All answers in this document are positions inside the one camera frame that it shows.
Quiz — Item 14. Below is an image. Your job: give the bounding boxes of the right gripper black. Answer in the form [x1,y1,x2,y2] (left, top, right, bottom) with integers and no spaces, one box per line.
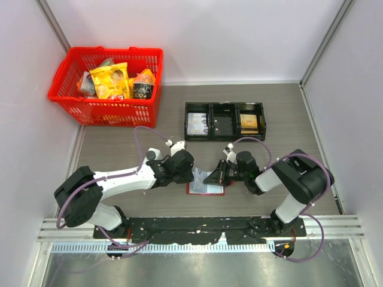
[203,159,248,186]

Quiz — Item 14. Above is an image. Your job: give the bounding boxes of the silver VIP card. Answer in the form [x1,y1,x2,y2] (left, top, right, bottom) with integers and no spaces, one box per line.
[189,168,211,194]

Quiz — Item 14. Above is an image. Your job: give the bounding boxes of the red leather card holder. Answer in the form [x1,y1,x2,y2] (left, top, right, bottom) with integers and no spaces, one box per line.
[186,168,225,196]

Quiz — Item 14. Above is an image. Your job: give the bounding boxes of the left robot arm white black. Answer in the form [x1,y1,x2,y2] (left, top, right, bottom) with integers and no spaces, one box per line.
[54,148,194,238]

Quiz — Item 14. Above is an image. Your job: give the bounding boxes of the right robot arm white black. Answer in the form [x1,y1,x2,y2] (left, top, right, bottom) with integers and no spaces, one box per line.
[203,149,335,236]

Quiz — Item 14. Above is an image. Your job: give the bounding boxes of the black VIP cards stack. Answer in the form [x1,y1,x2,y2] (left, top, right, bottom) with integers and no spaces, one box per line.
[214,117,233,136]

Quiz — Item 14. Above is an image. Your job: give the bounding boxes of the silver VIP cards stack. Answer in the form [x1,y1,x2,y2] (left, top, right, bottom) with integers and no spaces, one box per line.
[187,113,208,135]

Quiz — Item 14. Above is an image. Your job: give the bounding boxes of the black three-compartment card tray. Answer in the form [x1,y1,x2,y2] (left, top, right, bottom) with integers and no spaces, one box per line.
[184,102,266,141]

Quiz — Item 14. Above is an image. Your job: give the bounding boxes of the gold VIP cards stack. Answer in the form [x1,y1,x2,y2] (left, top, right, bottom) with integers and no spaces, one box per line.
[240,114,259,134]

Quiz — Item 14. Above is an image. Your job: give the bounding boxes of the white plastic bottle black cap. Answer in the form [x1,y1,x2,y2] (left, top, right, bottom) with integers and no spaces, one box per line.
[142,148,162,167]

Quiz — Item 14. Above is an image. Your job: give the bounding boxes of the black instant noodle cup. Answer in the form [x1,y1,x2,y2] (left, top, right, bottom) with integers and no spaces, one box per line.
[133,83,154,99]

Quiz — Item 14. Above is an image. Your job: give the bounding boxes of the red plastic shopping basket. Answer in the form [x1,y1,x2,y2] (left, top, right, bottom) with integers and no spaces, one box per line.
[47,46,163,128]

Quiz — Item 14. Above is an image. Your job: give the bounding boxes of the orange snack bag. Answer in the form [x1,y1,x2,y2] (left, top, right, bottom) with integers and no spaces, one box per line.
[135,68,156,86]

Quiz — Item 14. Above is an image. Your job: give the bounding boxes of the yellow snack bag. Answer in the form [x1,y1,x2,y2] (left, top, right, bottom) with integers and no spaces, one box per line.
[89,62,131,100]

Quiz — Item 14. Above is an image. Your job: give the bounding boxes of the blue and white small box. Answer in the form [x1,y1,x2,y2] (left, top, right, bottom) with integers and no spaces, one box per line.
[77,71,96,96]

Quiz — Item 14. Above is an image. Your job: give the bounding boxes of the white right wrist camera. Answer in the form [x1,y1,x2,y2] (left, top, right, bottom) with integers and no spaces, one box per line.
[223,143,236,164]

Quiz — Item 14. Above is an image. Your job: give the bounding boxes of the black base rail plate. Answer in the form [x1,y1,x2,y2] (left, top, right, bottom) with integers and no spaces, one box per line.
[107,216,306,245]

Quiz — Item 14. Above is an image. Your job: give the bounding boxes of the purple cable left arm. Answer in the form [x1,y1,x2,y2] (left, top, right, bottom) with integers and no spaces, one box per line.
[56,126,173,264]

